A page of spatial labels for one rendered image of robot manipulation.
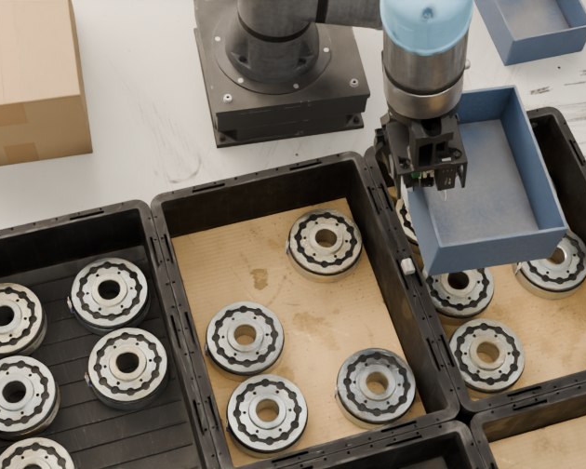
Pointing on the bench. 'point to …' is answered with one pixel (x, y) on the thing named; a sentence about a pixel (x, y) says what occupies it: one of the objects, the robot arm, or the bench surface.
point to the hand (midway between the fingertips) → (415, 177)
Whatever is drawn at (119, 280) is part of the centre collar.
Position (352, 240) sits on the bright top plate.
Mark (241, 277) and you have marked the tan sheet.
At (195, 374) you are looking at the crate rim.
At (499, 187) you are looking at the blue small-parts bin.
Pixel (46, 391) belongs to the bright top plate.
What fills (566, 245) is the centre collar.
